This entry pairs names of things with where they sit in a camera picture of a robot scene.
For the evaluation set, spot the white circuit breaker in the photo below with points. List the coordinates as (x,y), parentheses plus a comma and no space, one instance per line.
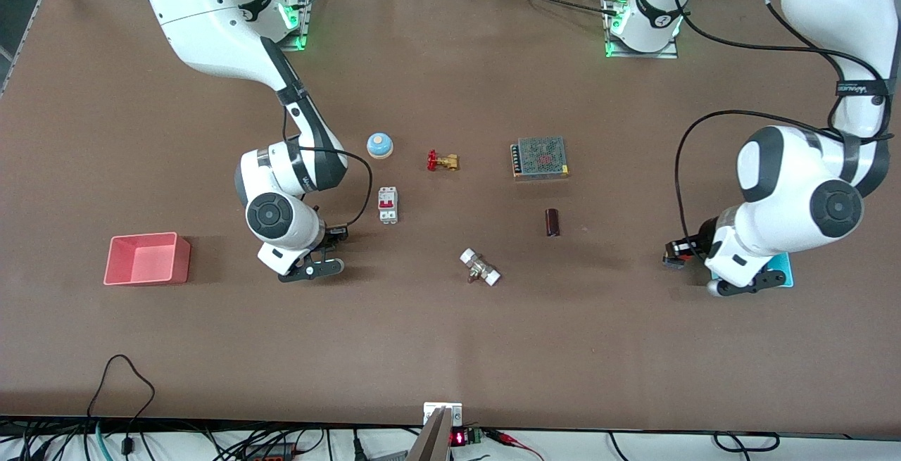
(388,207)

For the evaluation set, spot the red digit display module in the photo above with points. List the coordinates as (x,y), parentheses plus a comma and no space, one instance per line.
(457,438)

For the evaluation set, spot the white capped pipe fitting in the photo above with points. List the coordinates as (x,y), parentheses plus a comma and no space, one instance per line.
(481,269)

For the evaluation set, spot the white pole mounting bracket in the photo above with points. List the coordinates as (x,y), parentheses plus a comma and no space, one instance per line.
(456,415)

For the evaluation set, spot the blue call bell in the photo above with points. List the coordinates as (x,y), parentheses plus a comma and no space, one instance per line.
(379,146)

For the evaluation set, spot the metal mesh power supply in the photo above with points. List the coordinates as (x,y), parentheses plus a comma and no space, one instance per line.
(540,158)

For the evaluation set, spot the pink plastic box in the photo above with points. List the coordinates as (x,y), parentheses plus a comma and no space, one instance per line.
(151,260)

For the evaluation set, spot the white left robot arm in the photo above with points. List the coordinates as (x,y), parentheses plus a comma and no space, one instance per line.
(795,186)

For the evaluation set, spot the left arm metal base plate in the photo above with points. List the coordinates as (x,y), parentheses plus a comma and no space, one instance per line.
(633,55)

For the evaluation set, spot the cyan plastic box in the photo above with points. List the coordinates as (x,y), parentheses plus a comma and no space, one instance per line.
(785,271)

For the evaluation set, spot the brown cylindrical capacitor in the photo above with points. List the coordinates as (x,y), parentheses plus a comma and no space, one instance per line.
(553,223)

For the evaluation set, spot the aluminium camera pole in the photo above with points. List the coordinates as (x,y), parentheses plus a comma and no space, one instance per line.
(433,440)

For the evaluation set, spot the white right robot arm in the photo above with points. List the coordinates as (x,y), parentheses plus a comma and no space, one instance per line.
(211,17)

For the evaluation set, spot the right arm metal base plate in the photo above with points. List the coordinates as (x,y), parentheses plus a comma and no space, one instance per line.
(305,3)

